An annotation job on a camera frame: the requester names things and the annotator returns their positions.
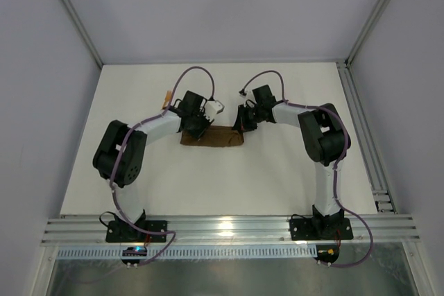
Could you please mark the orange plastic fork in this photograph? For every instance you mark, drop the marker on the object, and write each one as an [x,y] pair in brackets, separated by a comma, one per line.
[167,99]

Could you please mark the aluminium rail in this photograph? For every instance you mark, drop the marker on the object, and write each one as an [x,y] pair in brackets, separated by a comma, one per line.
[379,184]
[221,230]

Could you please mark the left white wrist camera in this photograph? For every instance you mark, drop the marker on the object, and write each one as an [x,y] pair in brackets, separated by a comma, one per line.
[212,108]

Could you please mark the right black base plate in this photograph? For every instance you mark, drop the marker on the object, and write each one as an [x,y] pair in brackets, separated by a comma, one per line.
[320,228]

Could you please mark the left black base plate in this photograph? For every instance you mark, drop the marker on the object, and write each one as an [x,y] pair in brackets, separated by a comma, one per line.
[121,232]

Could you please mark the aluminium corner post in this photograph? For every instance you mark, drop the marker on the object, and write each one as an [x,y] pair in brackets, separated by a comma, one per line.
[80,28]
[375,14]

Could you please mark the aluminium right side rail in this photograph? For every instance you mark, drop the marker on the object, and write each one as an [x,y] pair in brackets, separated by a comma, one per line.
[379,184]

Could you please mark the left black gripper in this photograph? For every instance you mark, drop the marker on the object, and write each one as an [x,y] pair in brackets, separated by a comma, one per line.
[198,126]

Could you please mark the left aluminium corner post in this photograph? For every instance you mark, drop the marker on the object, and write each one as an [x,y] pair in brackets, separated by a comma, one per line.
[80,28]

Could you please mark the right small controller board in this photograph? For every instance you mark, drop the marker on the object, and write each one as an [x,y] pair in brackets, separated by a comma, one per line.
[327,256]

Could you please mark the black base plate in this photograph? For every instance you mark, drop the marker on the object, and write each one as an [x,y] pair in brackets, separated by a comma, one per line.
[121,232]
[320,228]

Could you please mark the right aluminium corner post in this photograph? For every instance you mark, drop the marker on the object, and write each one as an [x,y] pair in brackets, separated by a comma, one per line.
[375,14]

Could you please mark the aluminium front rail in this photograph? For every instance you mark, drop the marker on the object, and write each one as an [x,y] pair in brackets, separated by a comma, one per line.
[221,230]

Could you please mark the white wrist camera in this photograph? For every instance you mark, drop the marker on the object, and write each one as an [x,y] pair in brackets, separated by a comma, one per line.
[212,108]
[245,94]

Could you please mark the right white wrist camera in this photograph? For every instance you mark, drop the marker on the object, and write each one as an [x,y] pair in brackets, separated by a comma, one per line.
[245,94]

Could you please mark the brown cloth napkin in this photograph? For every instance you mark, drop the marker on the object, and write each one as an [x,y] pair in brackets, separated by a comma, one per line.
[214,137]

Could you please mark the left small controller board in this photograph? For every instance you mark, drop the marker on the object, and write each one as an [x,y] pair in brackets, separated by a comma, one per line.
[132,256]

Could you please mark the slotted grey cable duct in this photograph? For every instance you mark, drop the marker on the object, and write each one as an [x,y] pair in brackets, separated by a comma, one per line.
[192,252]

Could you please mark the small controller board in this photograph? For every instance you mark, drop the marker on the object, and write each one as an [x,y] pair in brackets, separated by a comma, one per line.
[132,256]
[327,256]

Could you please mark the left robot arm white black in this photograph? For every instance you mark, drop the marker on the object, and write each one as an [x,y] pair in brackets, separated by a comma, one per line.
[120,154]

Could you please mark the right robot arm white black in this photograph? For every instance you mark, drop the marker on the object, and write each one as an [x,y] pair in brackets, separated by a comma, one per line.
[326,142]

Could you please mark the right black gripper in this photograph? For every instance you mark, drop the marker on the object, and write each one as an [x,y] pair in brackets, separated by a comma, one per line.
[245,119]

